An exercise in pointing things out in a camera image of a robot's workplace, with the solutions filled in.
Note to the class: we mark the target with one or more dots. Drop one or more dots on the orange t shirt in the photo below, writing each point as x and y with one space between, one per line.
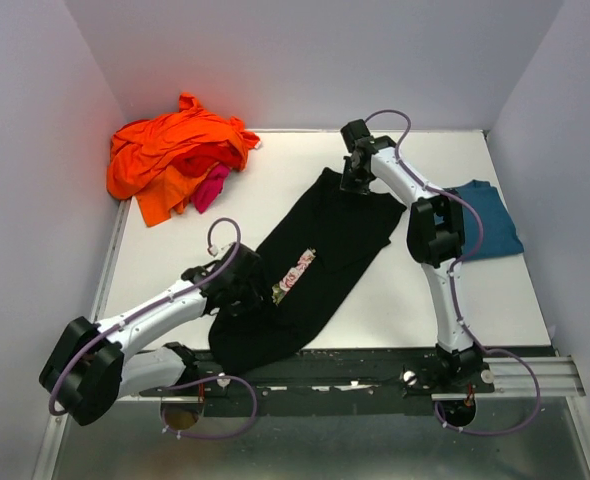
141 153

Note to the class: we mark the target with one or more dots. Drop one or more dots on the black printed t shirt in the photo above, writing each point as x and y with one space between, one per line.
311 262

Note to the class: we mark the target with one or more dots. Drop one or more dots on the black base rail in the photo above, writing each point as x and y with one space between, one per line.
363 382

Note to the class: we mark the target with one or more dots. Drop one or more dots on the aluminium frame rail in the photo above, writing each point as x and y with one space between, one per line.
82 373

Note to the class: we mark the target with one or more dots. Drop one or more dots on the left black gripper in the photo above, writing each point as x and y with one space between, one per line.
251 302

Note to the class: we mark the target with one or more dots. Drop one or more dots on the red t shirt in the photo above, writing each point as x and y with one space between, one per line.
200 159

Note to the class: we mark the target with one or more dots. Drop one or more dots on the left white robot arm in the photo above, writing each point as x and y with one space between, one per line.
189 298

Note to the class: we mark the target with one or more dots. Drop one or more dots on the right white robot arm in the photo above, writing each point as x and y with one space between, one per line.
435 240

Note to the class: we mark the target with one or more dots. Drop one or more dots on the folded blue t shirt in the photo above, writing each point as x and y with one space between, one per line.
500 238

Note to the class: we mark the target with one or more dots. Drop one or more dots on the magenta t shirt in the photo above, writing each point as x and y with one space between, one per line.
210 188

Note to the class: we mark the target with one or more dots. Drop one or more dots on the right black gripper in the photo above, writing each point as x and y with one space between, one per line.
347 184

